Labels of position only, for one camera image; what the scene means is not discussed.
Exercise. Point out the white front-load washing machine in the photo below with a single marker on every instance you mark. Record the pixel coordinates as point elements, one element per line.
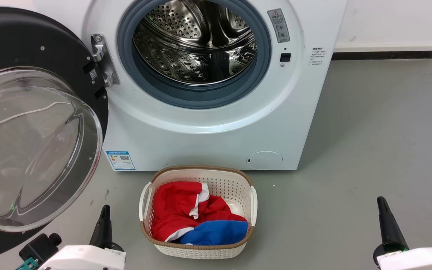
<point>208,138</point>

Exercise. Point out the grey warning sticker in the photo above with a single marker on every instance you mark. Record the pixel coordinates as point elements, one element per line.
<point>279,25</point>

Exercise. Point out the metal door hinge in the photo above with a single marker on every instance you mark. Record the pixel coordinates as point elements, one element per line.
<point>103,60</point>

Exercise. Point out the white right wrist cover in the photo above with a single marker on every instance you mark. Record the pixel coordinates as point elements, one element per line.
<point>418,259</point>

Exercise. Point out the white left wrist cover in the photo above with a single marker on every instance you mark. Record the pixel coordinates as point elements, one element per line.
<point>81,258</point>

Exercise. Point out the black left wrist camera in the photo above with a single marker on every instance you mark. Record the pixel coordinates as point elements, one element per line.
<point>38,249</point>

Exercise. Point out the white wrist cover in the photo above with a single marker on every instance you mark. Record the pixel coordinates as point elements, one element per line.
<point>418,259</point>
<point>81,258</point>

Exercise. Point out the red white-trimmed garment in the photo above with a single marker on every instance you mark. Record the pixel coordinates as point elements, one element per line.
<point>174,210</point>

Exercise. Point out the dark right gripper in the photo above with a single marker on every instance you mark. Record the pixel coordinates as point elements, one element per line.
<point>388,250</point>

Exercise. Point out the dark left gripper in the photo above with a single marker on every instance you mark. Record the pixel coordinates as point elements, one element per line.
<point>117,247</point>

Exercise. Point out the blue garment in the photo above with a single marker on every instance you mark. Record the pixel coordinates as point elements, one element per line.
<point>218,232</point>

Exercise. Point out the round white filter cover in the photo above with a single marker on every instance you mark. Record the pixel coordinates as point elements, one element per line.
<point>264,160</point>

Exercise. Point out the black round glass washer door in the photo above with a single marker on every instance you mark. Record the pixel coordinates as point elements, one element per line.
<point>51,41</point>

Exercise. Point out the cream perforated laundry basket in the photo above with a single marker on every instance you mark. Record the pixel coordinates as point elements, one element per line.
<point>201,251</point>

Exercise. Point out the blue energy label sticker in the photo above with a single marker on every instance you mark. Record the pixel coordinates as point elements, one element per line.
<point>120,160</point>

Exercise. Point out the black door lock slot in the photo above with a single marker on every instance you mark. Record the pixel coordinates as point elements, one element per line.
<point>285,57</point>

